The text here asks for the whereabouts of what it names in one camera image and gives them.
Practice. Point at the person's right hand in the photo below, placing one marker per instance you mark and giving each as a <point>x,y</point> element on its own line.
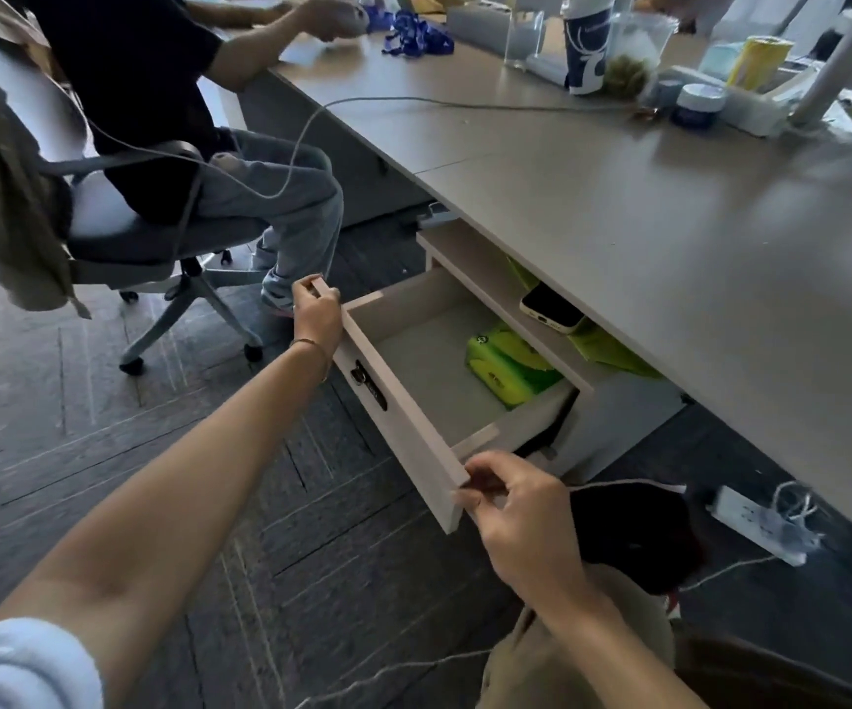
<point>529,531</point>

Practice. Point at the person's left hand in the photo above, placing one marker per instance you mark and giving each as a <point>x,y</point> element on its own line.
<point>316,321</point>

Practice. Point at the person's right thumb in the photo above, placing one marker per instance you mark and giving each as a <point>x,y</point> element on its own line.
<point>479,500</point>

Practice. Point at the person's left fingers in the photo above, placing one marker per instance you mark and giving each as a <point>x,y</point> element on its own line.
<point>315,286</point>

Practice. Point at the deep white wooden drawer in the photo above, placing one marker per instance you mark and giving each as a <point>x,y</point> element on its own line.
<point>426,361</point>

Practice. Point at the person's left forearm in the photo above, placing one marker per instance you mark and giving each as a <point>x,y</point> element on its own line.
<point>175,494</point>

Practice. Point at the person's right forearm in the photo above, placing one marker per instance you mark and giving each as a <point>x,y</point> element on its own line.
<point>610,657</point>

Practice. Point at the green tissue packet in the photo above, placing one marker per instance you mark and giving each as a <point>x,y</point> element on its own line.
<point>511,369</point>

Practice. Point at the black bag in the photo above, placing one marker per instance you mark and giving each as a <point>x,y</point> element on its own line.
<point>636,535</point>

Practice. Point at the shallow white wooden drawer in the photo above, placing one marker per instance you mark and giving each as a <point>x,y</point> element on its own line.
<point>485,276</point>

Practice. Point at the grey office chair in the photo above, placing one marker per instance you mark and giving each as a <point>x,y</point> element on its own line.
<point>145,247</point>

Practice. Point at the beige trousers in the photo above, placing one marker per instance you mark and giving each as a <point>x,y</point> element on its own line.
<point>544,664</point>

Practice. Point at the cream cased smartphone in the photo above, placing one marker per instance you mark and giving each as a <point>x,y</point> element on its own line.
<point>551,308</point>

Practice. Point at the white power strip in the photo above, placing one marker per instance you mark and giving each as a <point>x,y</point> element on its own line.
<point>758,522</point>

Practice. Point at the grey box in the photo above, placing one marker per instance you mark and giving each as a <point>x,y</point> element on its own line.
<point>477,27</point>

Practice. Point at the clear acrylic holder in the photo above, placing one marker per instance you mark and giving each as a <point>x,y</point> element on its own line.
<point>525,36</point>

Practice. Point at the blue and white cup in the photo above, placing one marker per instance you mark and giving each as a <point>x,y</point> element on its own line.
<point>588,47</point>

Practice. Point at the clear plastic cup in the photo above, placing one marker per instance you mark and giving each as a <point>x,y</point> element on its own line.
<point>636,55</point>

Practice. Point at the jar with blue label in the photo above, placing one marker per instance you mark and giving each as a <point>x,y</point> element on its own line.
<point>699,106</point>

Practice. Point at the white desk tray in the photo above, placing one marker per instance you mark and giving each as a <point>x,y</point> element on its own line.
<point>754,110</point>

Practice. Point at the white shirt sleeve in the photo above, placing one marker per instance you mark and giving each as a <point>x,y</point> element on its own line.
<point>23,668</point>

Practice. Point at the yellow roll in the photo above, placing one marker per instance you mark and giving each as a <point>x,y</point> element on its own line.
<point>758,62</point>

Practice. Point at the white lamp stand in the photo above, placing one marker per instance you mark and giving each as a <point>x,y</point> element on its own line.
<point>839,62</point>

